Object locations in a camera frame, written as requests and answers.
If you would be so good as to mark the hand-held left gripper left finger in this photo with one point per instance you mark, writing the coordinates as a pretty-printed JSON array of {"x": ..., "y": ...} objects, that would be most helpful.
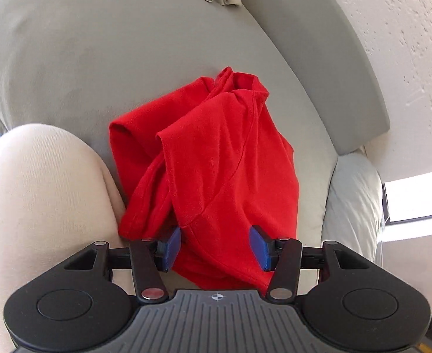
[{"x": 171, "y": 250}]

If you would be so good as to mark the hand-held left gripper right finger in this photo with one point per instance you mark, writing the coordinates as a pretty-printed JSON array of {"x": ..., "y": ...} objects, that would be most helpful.
[{"x": 260, "y": 246}]

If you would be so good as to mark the red shirt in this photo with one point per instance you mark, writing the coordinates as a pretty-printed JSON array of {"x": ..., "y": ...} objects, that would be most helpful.
[{"x": 208, "y": 161}]

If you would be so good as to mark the pale grey armrest pillow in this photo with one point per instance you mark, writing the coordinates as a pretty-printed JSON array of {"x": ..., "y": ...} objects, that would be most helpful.
[{"x": 355, "y": 198}]

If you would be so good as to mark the person's leg in beige trousers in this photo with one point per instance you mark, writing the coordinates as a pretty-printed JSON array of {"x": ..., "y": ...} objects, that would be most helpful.
[{"x": 35, "y": 198}]

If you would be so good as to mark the grey sofa back cushion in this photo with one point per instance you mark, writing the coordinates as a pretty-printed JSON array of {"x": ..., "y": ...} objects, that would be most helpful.
[{"x": 330, "y": 81}]

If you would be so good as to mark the grey sofa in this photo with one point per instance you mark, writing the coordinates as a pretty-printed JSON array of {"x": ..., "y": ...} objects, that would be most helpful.
[{"x": 72, "y": 44}]

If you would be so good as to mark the window with dark frame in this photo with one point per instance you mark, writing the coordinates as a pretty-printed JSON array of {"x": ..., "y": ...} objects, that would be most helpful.
[{"x": 418, "y": 198}]

